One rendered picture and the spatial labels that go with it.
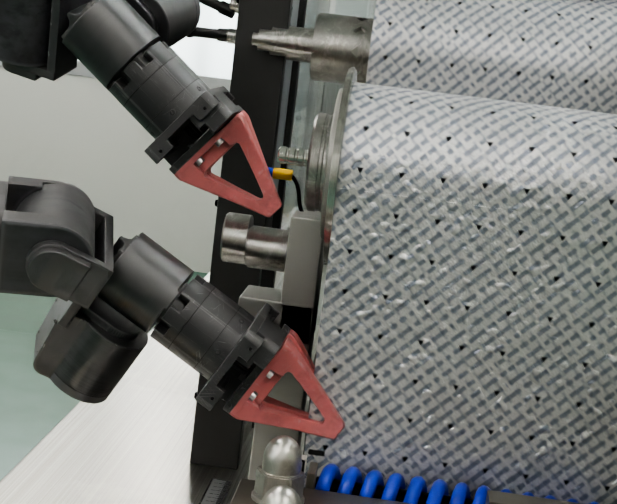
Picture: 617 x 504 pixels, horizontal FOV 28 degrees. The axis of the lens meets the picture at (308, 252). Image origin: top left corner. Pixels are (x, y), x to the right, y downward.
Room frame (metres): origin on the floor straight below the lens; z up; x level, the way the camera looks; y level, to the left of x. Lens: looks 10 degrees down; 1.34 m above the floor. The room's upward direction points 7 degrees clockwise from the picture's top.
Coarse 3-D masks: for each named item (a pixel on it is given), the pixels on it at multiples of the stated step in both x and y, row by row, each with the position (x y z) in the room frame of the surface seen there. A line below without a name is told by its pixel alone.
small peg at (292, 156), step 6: (282, 150) 0.95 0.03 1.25; (288, 150) 0.96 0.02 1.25; (294, 150) 0.95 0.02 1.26; (300, 150) 0.96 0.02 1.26; (306, 150) 0.96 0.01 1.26; (282, 156) 0.95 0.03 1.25; (288, 156) 0.95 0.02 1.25; (294, 156) 0.95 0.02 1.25; (300, 156) 0.95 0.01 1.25; (306, 156) 0.95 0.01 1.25; (282, 162) 0.96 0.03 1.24; (288, 162) 0.95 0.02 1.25; (294, 162) 0.95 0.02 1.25; (300, 162) 0.95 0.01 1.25; (306, 162) 0.95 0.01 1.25
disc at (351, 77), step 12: (348, 72) 0.92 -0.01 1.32; (348, 84) 0.90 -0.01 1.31; (348, 96) 0.89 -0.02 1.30; (336, 132) 0.87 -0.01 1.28; (336, 144) 0.86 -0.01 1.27; (336, 156) 0.86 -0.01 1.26; (336, 168) 0.86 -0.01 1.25; (336, 180) 0.86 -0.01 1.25; (324, 228) 0.88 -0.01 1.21; (324, 240) 0.88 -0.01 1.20; (324, 252) 0.90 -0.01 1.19
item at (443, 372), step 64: (320, 320) 0.87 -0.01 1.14; (384, 320) 0.87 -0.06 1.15; (448, 320) 0.87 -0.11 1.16; (512, 320) 0.86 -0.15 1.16; (576, 320) 0.86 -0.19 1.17; (320, 384) 0.87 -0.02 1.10; (384, 384) 0.87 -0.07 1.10; (448, 384) 0.87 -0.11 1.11; (512, 384) 0.86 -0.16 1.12; (576, 384) 0.86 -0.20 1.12; (320, 448) 0.87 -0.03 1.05; (384, 448) 0.87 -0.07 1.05; (448, 448) 0.86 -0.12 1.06; (512, 448) 0.86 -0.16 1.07; (576, 448) 0.86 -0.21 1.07
